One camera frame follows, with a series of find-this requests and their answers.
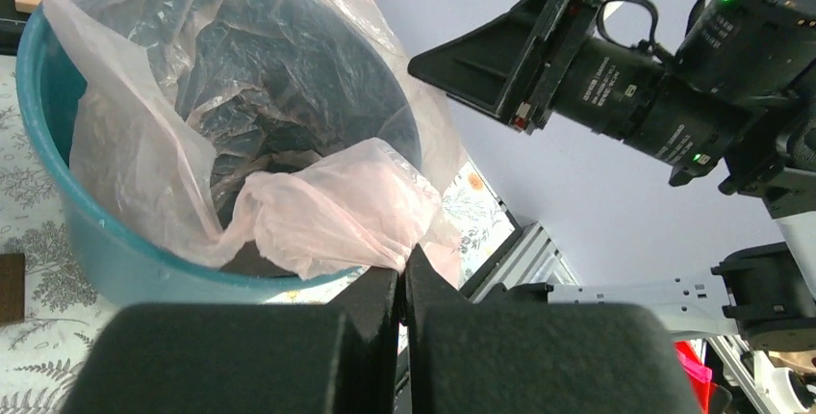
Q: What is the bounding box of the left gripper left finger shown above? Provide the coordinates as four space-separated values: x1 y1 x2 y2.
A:
63 269 398 413

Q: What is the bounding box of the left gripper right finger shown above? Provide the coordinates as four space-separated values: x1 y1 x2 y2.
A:
403 248 700 413

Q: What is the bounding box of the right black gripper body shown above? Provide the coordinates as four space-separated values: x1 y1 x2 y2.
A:
407 0 600 135

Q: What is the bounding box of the pink trash bag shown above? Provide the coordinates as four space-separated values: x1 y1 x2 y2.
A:
43 0 465 284

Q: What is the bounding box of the teal plastic trash bin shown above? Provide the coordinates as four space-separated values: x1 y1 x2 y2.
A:
15 10 356 306

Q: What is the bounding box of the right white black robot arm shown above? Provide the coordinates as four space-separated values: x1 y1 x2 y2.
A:
408 0 815 352

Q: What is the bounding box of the floral patterned table mat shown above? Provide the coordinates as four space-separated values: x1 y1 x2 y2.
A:
1 55 514 413

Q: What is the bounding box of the dark brown wooden block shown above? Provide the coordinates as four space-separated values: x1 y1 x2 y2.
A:
1 253 25 326

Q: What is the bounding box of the red box outside cell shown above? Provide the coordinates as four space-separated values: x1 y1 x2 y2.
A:
675 341 713 414

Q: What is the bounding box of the aluminium frame rail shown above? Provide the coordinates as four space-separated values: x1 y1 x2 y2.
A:
459 221 577 302

